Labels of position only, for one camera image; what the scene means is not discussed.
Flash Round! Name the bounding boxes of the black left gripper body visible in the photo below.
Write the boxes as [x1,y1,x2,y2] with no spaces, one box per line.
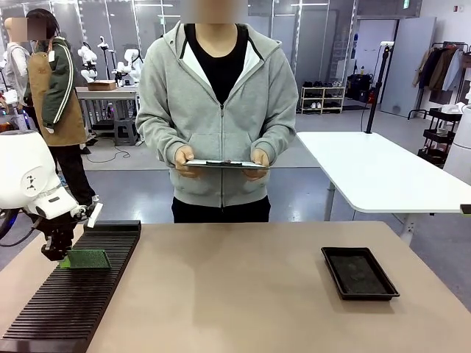
[35,215,79,259]

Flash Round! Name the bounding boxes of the green PCB board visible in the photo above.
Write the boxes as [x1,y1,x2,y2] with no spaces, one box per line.
[66,249,112,271]

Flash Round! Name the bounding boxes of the gray clipboard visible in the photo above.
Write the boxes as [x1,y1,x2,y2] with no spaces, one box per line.
[183,159,271,171]

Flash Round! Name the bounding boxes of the person right forearm gray sleeve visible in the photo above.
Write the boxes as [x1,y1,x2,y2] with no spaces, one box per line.
[135,106,187,170]

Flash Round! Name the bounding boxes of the person left forearm gray sleeve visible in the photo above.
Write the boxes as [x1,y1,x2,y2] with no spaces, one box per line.
[253,106,299,166]

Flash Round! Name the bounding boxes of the black slotted PCB rack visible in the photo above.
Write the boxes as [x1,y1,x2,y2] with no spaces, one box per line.
[0,219,143,353]

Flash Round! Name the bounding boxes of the person right hand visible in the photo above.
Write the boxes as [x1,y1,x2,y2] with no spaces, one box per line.
[174,146,202,180]

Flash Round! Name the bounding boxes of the person left hand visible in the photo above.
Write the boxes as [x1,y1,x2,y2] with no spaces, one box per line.
[244,149,271,182]

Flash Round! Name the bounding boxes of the black utility cart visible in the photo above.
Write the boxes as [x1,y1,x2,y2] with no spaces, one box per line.
[417,106,464,165]

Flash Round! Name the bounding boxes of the white side table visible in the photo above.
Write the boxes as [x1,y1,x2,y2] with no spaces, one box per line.
[296,130,471,244]

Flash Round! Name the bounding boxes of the gray step stool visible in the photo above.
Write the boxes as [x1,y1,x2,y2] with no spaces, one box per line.
[113,118,139,146]

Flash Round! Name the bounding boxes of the black plastic tray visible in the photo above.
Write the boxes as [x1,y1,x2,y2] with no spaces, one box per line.
[320,246,400,301]

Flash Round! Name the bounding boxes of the bystander in green brown coat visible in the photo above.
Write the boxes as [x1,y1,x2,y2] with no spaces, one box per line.
[22,7,101,207]

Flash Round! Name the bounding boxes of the coat rack with clothes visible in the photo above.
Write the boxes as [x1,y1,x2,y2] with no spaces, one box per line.
[407,41,471,119]

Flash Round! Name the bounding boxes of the gray background workbench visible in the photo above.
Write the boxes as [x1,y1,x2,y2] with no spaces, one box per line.
[74,85,144,138]

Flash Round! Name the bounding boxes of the gray partition panel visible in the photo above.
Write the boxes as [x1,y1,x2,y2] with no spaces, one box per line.
[380,16,438,118]

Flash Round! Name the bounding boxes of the cardboard box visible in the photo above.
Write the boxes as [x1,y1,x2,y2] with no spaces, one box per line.
[87,79,118,92]

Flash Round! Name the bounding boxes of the black equipment cases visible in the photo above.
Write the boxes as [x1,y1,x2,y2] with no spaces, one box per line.
[345,72,377,104]

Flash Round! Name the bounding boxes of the small white background robot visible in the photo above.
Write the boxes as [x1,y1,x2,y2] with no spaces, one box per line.
[77,41,99,85]

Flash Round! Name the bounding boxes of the bystander in white top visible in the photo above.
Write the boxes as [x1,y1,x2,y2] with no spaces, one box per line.
[0,17,31,99]

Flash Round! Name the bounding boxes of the wooden shoe rack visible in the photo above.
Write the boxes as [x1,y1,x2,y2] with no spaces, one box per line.
[300,85,347,115]

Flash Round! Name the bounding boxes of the large white background robot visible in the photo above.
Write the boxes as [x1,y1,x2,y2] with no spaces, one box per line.
[111,47,145,88]

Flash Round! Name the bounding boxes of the person torso in gray hoodie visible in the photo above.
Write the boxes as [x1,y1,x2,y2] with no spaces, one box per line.
[135,20,299,224]

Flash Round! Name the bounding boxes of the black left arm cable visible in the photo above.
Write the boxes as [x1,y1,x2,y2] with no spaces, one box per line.
[0,209,42,248]

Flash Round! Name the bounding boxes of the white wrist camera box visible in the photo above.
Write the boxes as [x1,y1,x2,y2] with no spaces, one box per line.
[83,202,105,229]

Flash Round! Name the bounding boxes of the black floor cable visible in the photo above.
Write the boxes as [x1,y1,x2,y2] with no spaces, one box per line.
[80,141,132,163]

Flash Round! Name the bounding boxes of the black camera pole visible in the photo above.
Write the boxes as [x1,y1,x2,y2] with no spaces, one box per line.
[364,40,395,135]

